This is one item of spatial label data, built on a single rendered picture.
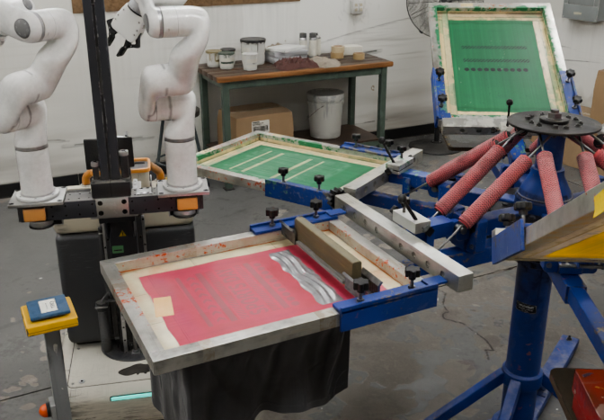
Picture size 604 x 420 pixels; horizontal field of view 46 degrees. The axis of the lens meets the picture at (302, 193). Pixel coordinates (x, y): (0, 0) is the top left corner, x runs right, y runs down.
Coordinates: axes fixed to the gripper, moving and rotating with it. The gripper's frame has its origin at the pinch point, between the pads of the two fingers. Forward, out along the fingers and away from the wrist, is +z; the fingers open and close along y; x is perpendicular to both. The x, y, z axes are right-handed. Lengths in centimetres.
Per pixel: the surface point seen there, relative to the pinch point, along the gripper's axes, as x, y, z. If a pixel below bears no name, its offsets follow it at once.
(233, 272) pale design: 38, -81, 14
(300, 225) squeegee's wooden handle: 20, -87, -4
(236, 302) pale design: 54, -88, 11
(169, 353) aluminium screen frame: 87, -84, 12
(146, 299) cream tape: 60, -68, 26
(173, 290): 53, -72, 22
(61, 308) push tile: 73, -54, 36
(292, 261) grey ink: 27, -92, 4
